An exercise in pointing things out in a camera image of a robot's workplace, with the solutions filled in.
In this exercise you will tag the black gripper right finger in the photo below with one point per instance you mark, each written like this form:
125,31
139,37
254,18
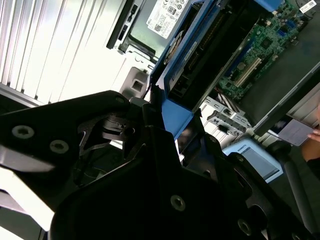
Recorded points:
212,155

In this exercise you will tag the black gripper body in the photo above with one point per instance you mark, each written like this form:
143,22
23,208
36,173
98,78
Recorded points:
150,220

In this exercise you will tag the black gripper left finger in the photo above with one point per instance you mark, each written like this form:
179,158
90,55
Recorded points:
50,120

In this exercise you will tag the hard disk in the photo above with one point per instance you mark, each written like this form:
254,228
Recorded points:
175,117

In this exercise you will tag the person hand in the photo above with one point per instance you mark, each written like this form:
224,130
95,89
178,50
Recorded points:
315,153

